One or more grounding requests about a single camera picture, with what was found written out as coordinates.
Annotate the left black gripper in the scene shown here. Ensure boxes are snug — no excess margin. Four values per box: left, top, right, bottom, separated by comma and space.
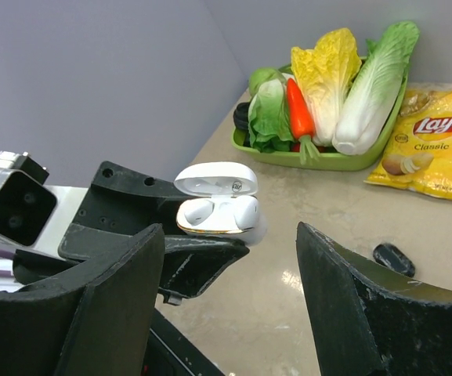
13, 161, 250, 305

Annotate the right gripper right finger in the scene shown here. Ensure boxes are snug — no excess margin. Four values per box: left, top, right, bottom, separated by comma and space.
296, 222, 452, 375

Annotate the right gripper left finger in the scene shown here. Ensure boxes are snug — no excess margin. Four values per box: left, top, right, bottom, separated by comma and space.
0, 225, 165, 375

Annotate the black earbud charging case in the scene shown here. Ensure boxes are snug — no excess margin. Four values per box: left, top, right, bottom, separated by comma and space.
372, 243, 416, 277

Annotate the white earbud charging case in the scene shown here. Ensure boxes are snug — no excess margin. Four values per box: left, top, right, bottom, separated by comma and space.
174, 161, 267, 246

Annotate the white earbud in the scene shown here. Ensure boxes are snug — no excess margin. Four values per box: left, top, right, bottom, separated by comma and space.
232, 196, 260, 231
183, 199, 215, 226

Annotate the dark green toy vegetable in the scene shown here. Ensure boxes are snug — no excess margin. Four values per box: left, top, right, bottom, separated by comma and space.
233, 102, 250, 131

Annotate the green white bok choy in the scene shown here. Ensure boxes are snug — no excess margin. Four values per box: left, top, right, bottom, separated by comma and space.
248, 79, 295, 153

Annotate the green plastic vegetable tray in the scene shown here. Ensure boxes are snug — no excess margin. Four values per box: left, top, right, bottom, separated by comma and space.
231, 70, 409, 172

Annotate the orange toy carrot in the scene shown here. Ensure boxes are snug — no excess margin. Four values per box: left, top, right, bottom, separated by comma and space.
286, 78, 319, 165

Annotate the yellow Lays chips bag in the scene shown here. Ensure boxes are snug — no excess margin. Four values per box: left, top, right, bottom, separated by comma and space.
366, 89, 452, 200

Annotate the round green cabbage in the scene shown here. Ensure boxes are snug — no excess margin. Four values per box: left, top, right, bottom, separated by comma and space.
248, 67, 286, 97

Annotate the tall green napa cabbage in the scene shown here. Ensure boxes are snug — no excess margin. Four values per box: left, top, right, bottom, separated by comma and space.
332, 20, 420, 155

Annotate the yellow toy cabbage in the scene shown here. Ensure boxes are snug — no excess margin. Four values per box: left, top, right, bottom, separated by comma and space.
291, 27, 362, 146

